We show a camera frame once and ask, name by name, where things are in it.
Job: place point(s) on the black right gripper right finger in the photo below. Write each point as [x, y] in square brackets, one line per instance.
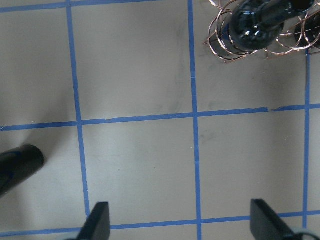
[265, 224]

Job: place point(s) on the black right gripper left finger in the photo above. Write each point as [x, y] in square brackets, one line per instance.
[97, 225]

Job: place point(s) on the dark wine bottle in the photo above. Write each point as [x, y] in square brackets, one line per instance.
[17, 165]
[252, 25]
[311, 32]

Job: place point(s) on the copper wire bottle basket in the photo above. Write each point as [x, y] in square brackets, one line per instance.
[285, 44]

